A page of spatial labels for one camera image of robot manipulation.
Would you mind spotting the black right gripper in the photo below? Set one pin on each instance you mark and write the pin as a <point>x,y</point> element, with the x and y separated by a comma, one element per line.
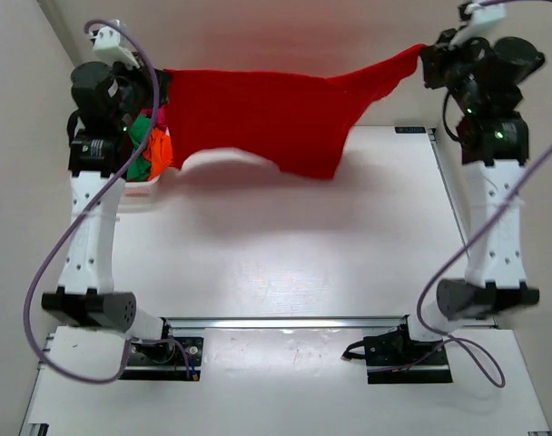
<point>433,64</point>

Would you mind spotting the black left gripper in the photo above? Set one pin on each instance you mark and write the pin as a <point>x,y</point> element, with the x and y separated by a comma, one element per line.
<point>155,91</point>

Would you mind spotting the red t shirt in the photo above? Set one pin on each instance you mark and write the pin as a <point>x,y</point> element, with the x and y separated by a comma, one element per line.
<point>298,122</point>

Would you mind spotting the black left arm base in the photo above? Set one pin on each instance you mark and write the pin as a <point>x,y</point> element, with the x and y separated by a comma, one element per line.
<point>165,362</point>

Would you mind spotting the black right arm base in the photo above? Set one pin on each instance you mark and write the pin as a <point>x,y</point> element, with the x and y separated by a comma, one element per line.
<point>393,358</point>

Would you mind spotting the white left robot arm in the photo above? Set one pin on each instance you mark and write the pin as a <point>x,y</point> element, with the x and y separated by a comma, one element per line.
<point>85,296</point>

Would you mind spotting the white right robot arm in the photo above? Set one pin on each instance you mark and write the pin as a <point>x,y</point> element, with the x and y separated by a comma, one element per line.
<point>494,155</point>

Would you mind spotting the orange t shirt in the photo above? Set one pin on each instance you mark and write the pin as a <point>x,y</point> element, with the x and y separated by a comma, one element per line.
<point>158,152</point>

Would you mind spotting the white plastic basket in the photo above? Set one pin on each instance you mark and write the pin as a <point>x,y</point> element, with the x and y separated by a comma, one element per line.
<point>138,195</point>

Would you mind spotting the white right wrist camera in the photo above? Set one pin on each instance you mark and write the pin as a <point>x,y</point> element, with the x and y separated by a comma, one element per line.
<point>478,19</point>

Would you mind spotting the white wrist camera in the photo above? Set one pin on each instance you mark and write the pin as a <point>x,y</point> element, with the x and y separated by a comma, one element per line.
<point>478,19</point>
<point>110,47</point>

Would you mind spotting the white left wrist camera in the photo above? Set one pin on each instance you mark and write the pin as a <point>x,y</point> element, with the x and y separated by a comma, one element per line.
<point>110,47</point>

